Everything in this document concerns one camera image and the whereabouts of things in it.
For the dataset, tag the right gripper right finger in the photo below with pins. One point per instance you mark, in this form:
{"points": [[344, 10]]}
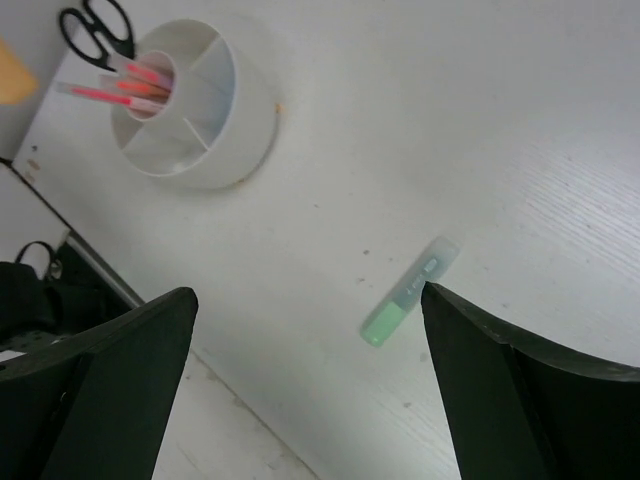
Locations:
{"points": [[520, 406]]}

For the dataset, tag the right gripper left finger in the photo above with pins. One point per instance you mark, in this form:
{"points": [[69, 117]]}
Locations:
{"points": [[96, 405]]}

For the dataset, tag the green highlighter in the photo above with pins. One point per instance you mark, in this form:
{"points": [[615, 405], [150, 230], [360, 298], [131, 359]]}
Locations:
{"points": [[391, 311]]}

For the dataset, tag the thin red pen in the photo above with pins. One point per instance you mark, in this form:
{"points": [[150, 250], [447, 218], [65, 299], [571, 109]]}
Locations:
{"points": [[145, 105]]}

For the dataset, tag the orange yellow highlighter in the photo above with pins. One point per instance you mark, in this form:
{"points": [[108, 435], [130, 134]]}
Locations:
{"points": [[17, 82]]}

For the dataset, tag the purple red marker pen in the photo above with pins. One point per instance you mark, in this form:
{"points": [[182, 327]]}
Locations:
{"points": [[140, 71]]}

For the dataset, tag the black handled scissors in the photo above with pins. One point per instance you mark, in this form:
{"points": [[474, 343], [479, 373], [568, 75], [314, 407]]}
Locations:
{"points": [[105, 40]]}

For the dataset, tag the orange red marker pen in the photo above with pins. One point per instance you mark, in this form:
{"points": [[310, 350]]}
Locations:
{"points": [[133, 87]]}

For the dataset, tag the white round divided organizer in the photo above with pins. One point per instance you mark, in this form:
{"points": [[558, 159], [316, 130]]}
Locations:
{"points": [[219, 121]]}

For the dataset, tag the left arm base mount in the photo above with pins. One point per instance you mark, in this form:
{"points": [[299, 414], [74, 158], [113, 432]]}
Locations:
{"points": [[49, 295]]}

